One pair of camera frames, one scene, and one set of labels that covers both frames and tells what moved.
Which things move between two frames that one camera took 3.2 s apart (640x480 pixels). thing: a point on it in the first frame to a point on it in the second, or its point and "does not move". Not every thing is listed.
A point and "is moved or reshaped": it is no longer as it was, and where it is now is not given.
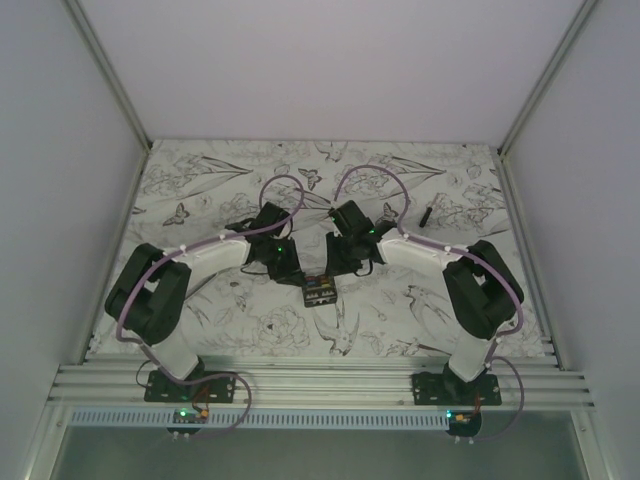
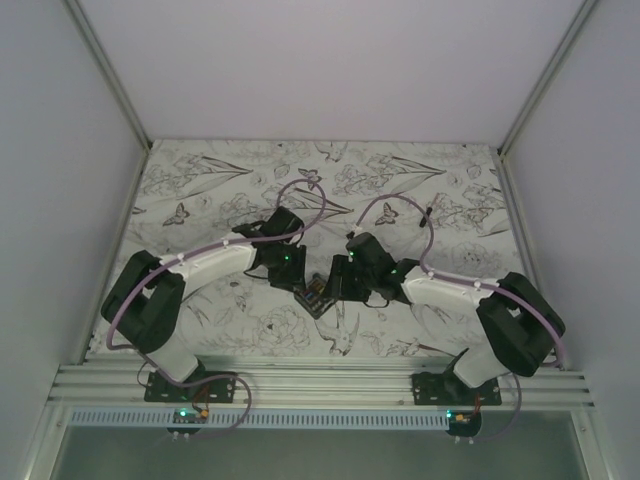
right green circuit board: (464, 423) does not move
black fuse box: (319, 290) is moved or reshaped
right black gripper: (334, 266) to (340, 268)
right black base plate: (448, 389) does not move
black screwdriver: (425, 217) does not move
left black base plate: (162, 387) does not move
